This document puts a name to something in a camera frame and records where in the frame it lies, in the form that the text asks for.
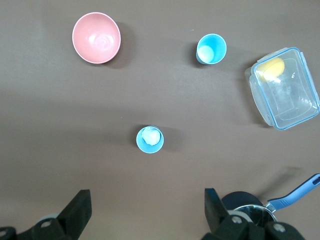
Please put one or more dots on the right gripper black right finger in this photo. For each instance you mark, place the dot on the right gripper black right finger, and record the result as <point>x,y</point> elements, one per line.
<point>217,220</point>

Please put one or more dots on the blue plastic cup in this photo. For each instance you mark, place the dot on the blue plastic cup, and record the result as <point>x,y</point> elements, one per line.
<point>218,45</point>
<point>150,149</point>

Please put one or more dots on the clear lidded food container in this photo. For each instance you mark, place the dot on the clear lidded food container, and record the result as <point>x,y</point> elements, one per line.
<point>287,100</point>

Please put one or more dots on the brown table cover mat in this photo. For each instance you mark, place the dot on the brown table cover mat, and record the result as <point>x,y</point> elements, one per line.
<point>75,112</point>

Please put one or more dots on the pink plastic bowl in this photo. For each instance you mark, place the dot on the pink plastic bowl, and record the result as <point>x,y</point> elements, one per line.
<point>96,37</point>

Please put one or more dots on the yellow round food piece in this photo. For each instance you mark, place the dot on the yellow round food piece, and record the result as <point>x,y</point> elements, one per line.
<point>272,68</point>

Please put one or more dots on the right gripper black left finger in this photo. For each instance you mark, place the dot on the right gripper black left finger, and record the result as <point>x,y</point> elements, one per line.
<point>75,217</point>

